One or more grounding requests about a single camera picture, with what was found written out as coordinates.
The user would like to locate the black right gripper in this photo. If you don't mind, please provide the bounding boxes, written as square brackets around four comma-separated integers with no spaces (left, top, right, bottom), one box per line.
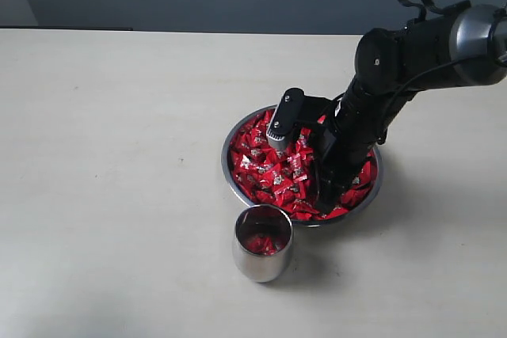
[314,78,404,211]

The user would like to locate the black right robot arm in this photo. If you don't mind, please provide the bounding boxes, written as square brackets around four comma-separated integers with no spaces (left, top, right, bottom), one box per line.
[314,5,506,214]

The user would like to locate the red wrapped candies pile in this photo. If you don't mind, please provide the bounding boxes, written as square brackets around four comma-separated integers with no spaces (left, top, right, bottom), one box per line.
[228,109,376,221]

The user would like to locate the steel bowl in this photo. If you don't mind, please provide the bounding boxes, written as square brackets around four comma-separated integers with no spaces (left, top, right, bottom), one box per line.
[220,103,384,229]

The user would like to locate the steel cup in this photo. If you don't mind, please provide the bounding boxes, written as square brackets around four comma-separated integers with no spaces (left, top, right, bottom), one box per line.
[232,204,294,283]

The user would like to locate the red candies in cup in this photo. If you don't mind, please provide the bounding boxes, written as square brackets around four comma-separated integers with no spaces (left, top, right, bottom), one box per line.
[244,233,284,256]

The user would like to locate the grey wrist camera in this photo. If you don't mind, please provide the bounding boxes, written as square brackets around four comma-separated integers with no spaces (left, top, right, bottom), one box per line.
[266,88,305,151]

